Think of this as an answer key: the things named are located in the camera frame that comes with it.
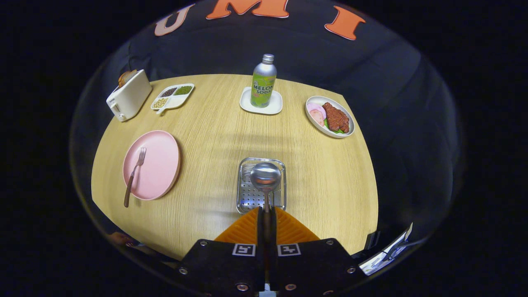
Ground green soda bottle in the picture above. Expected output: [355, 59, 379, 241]
[250, 54, 278, 108]

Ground pink round plate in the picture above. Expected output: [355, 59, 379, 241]
[123, 130, 181, 201]

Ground white plate with food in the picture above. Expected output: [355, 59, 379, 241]
[305, 96, 355, 139]

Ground white toaster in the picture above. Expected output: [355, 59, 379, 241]
[106, 69, 153, 122]

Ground metal wire drying rack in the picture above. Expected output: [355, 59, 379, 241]
[236, 157, 287, 215]

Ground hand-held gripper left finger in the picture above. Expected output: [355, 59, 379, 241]
[177, 207, 265, 295]

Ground white divided snack dish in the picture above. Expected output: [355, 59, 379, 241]
[150, 83, 195, 115]

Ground pink ham slices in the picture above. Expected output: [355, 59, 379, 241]
[307, 103, 326, 126]

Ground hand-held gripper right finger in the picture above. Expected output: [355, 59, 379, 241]
[269, 207, 367, 295]

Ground brown meat piece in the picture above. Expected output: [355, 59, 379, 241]
[323, 102, 350, 133]

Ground metal fork with wooden handle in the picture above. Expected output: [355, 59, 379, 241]
[124, 146, 147, 208]

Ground white square coaster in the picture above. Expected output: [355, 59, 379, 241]
[240, 87, 283, 115]

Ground toast slices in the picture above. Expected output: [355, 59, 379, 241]
[118, 69, 137, 88]

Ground metal spoon with wooden handle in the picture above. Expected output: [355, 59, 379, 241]
[250, 162, 282, 240]

